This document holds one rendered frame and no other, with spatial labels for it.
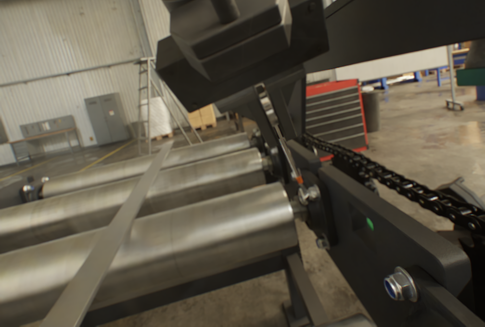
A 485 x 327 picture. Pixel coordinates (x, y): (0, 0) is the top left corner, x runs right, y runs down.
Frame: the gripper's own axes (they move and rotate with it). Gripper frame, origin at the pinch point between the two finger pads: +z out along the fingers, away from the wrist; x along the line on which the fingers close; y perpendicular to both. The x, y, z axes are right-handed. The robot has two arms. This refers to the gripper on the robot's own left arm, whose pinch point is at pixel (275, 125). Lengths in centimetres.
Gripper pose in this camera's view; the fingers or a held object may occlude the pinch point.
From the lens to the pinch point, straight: 28.4
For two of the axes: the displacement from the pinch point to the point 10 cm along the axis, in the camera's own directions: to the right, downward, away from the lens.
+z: 3.3, 6.3, 7.0
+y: -2.3, -6.7, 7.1
